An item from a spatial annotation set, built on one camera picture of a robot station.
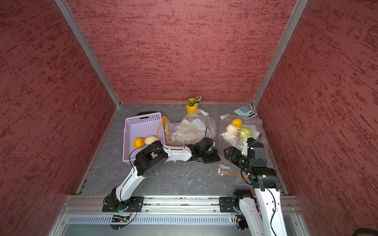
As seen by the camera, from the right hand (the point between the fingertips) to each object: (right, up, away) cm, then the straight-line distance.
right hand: (228, 157), depth 73 cm
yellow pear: (-53, +4, +19) cm, 56 cm away
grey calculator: (+24, +25, +41) cm, 53 cm away
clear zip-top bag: (-21, +11, +32) cm, 39 cm away
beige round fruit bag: (-46, +6, +19) cm, 50 cm away
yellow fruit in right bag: (+14, +16, +31) cm, 37 cm away
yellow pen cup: (-19, +28, +34) cm, 48 cm away
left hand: (-1, -7, +16) cm, 18 cm away
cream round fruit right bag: (+9, +12, +26) cm, 30 cm away
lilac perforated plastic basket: (-58, +13, +31) cm, 67 cm away
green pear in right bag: (+18, +10, +24) cm, 32 cm away
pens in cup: (-16, +32, +30) cm, 47 cm away
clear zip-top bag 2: (+1, -10, +15) cm, 18 cm away
